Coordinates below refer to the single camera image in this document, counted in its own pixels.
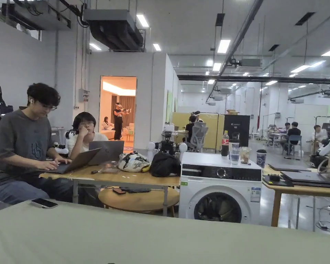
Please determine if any round low wooden table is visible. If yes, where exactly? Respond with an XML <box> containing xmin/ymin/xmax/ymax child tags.
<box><xmin>98</xmin><ymin>186</ymin><xmax>180</xmax><ymax>215</ymax></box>

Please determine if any group of people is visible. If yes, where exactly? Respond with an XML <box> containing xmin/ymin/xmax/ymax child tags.
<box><xmin>266</xmin><ymin>111</ymin><xmax>330</xmax><ymax>157</ymax></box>

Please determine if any white washing machine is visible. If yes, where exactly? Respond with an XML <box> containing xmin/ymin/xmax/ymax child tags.
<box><xmin>179</xmin><ymin>130</ymin><xmax>267</xmax><ymax>224</ymax></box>

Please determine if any bed with pale green sheet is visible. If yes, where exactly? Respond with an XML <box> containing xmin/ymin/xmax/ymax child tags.
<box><xmin>0</xmin><ymin>199</ymin><xmax>330</xmax><ymax>264</ymax></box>

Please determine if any grey office chair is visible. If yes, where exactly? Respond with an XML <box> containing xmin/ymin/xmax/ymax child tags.
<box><xmin>186</xmin><ymin>121</ymin><xmax>209</xmax><ymax>153</ymax></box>

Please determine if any smartphone with pale case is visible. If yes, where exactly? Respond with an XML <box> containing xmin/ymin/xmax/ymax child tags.
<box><xmin>31</xmin><ymin>198</ymin><xmax>58</xmax><ymax>209</ymax></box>

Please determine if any wooden table with dark laptops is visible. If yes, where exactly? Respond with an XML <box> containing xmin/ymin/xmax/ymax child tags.
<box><xmin>262</xmin><ymin>155</ymin><xmax>330</xmax><ymax>230</ymax></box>

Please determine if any black cabinet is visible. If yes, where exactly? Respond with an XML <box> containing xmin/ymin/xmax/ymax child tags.
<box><xmin>223</xmin><ymin>114</ymin><xmax>251</xmax><ymax>147</ymax></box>

